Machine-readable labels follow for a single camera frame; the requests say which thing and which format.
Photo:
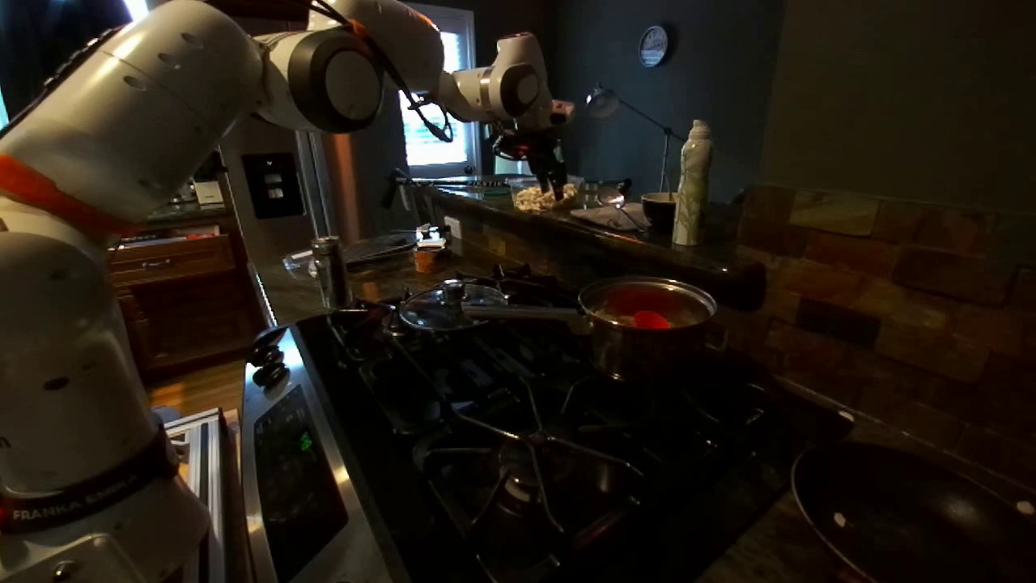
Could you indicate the dark metal canister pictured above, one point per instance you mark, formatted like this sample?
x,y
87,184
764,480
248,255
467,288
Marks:
x,y
333,269

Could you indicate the small clear glass container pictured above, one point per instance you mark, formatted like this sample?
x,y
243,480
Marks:
x,y
299,260

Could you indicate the white plastic bottle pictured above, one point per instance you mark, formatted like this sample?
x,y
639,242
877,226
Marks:
x,y
691,184

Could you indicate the black gas stove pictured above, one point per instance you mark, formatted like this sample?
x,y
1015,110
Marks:
x,y
507,456

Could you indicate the wooden drawer cabinet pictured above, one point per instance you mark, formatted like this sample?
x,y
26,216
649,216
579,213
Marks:
x,y
182,297

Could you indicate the round wall clock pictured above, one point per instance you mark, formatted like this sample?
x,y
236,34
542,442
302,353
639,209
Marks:
x,y
655,46

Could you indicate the glass pot lid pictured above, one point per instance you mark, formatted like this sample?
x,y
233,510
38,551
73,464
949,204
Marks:
x,y
442,308

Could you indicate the grey quilted pot holder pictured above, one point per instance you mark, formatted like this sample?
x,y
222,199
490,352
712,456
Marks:
x,y
610,217

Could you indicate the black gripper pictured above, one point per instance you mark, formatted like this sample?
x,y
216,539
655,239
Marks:
x,y
542,136

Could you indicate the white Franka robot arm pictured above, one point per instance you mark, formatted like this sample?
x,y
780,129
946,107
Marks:
x,y
108,131

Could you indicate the red round food piece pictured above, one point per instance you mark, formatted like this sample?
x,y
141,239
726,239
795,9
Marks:
x,y
653,322

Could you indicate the small orange cup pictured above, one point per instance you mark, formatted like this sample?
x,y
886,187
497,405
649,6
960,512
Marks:
x,y
429,260

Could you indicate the dark mug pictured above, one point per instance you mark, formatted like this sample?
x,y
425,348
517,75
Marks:
x,y
659,216

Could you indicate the black frying pan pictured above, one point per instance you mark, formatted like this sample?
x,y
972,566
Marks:
x,y
918,518

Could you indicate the metal robot stand frame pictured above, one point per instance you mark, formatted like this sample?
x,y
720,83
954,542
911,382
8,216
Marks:
x,y
202,456

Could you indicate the bright window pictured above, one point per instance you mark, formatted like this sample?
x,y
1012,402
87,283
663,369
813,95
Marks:
x,y
432,148

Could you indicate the thin desk lamp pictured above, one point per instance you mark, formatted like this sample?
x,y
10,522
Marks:
x,y
632,107

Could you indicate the stainless steel refrigerator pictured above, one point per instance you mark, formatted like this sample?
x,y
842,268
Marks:
x,y
324,197

